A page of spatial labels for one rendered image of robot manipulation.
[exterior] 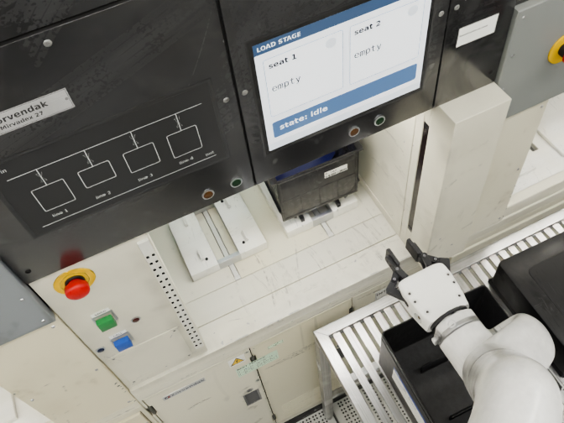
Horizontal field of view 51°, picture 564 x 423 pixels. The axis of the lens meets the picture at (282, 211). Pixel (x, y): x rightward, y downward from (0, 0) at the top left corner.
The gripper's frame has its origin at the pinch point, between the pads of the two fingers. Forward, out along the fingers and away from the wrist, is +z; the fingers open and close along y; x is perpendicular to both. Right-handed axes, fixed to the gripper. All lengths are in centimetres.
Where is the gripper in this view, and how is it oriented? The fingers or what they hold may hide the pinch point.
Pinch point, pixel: (402, 254)
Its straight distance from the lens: 115.6
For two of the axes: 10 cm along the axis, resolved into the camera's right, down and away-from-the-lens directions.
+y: 9.0, -4.0, 1.8
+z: -4.3, -7.2, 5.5
